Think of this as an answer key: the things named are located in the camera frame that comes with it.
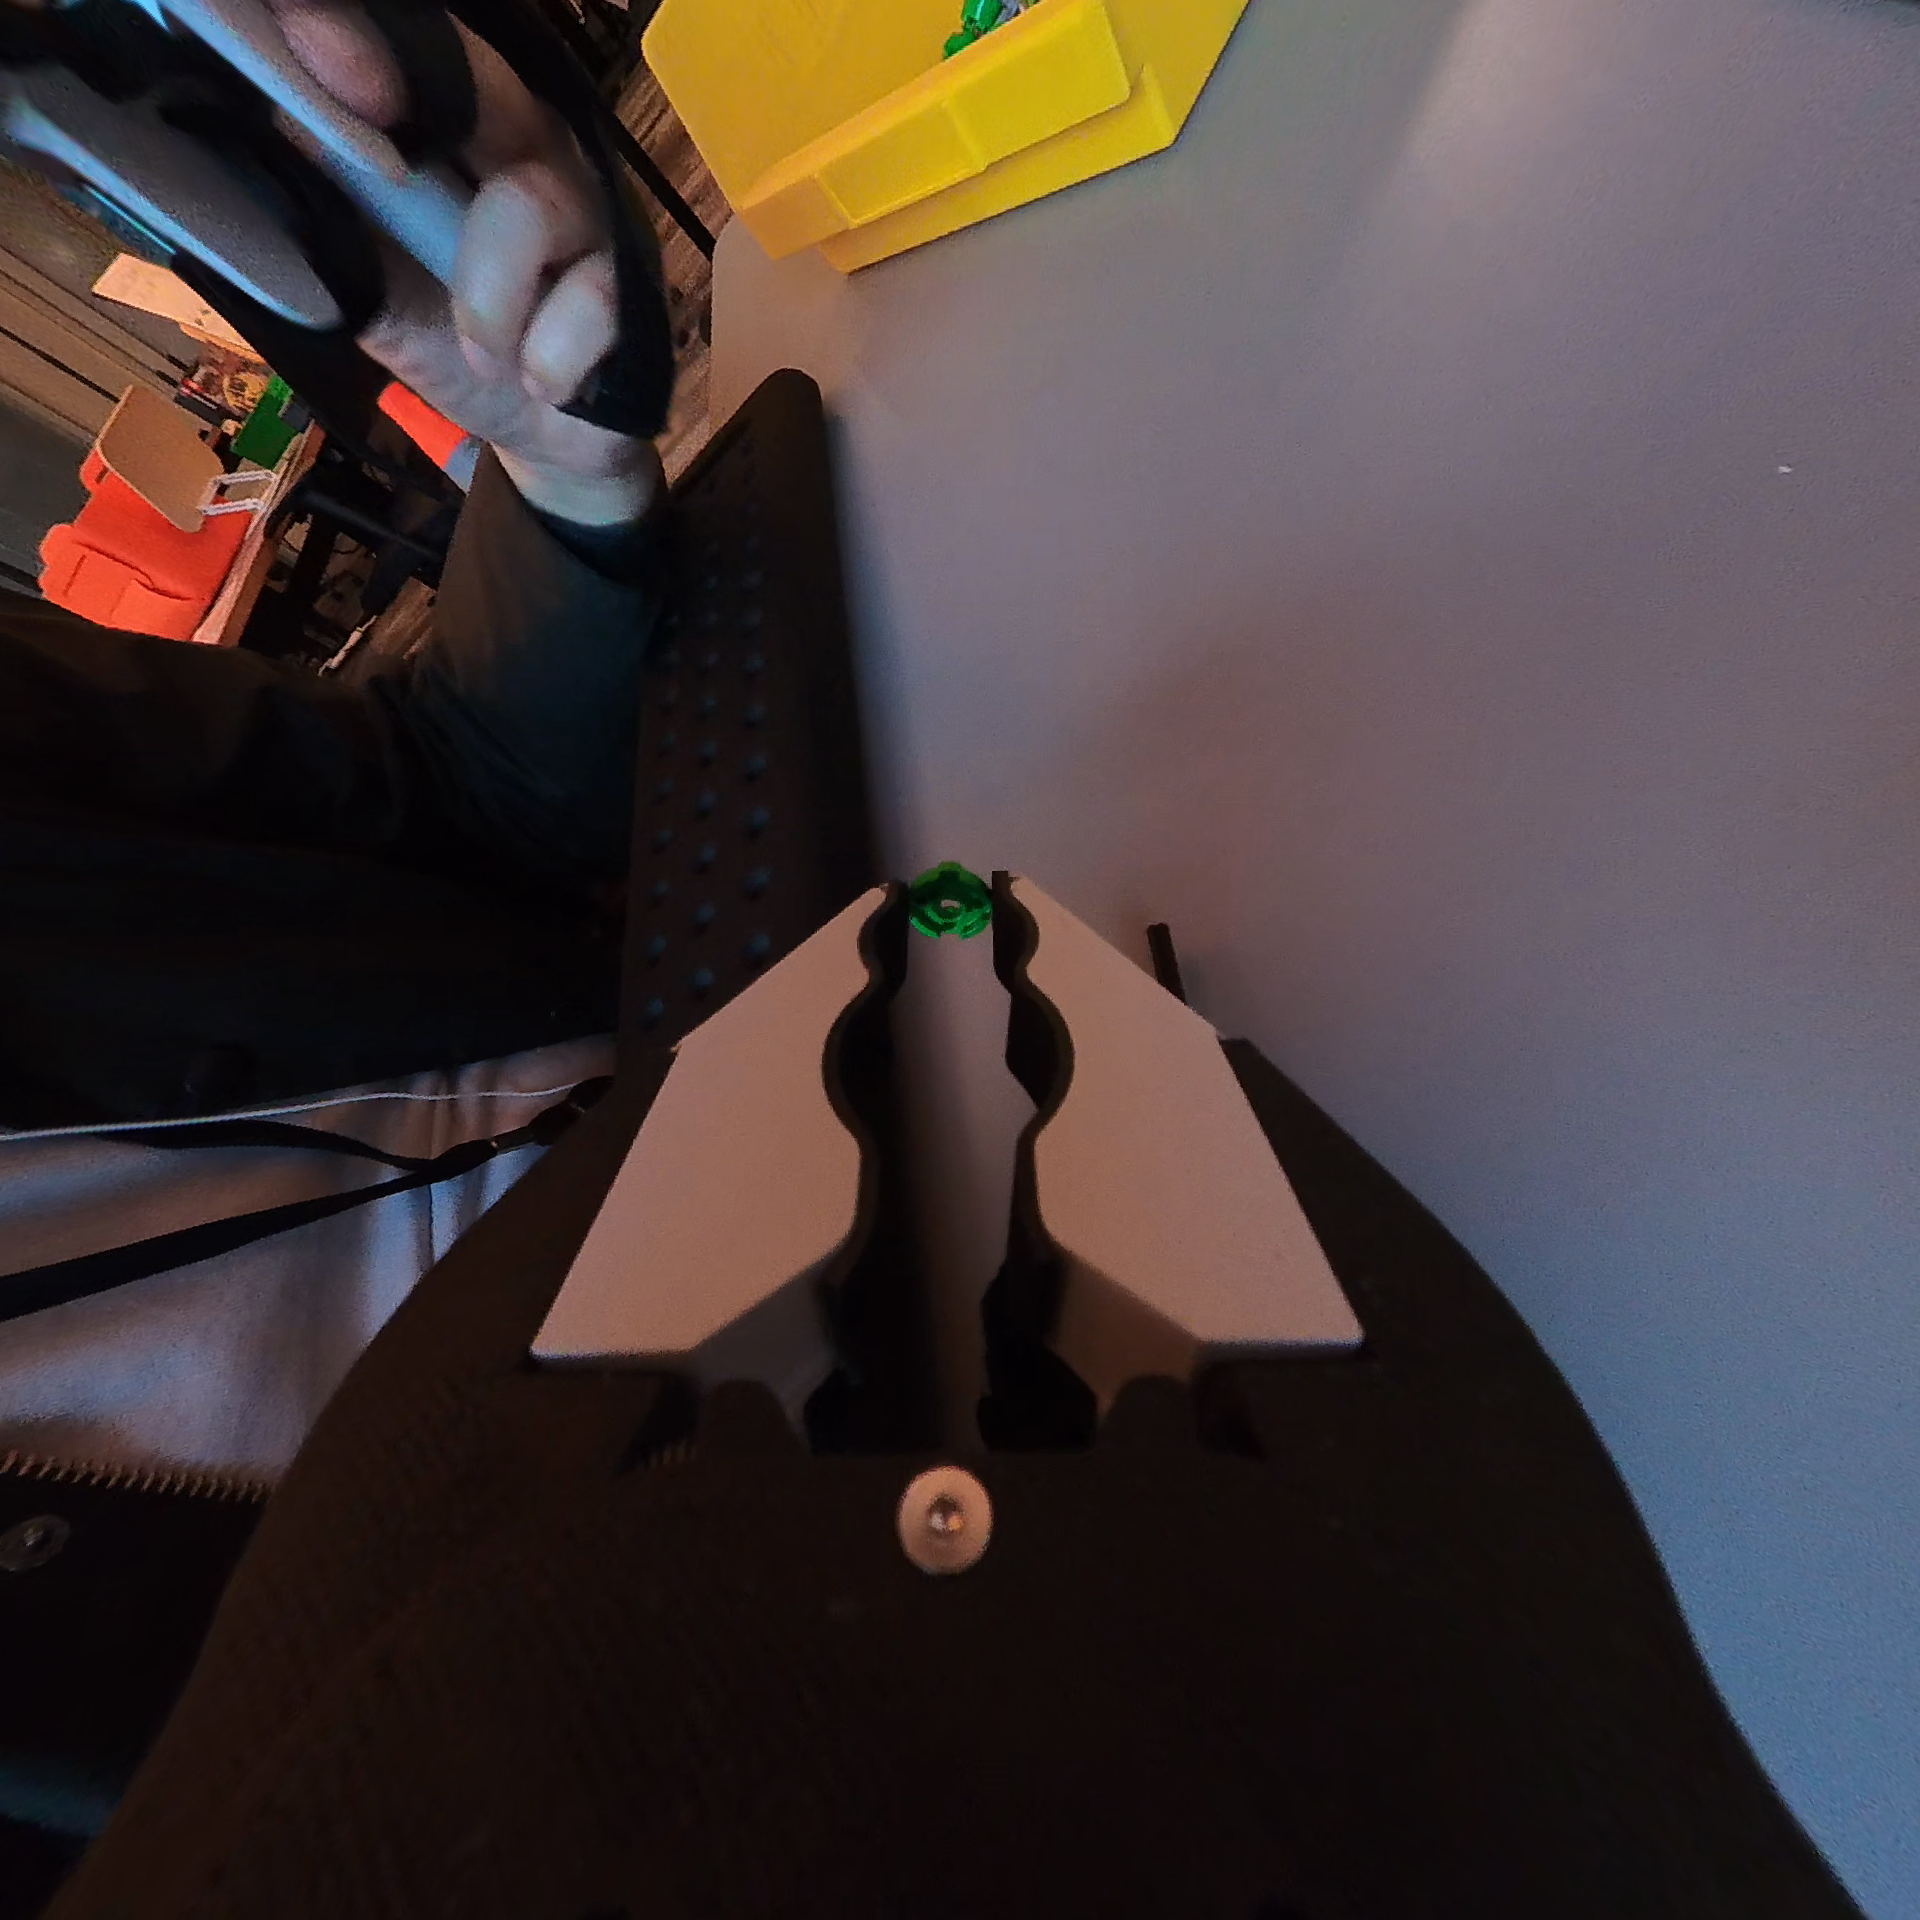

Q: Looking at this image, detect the small orange object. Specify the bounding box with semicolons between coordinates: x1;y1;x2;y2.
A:
374;383;476;471

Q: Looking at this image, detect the dark zipper jacket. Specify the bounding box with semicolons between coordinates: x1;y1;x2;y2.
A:
0;1442;287;1920

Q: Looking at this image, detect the yellow plastic bin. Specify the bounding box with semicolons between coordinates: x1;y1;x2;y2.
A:
639;0;1250;278

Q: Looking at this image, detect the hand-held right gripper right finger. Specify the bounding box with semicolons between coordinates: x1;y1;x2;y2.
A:
979;874;1367;1423

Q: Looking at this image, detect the person's left forearm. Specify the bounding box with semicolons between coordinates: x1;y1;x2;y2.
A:
0;465;677;1120

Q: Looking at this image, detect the person's left hand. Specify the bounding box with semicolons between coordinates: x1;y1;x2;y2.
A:
277;0;664;530

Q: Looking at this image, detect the person's grey shirt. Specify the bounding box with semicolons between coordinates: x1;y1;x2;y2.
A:
0;1037;620;1491

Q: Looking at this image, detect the black perforated board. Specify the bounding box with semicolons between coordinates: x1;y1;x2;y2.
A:
618;368;875;1070

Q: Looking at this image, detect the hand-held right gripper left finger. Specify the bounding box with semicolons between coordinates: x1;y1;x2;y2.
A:
532;882;917;1423

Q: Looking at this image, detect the orange plastic bin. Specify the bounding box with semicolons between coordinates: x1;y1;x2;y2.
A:
36;441;264;645

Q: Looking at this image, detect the white card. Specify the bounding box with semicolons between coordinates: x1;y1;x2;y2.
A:
94;385;230;538

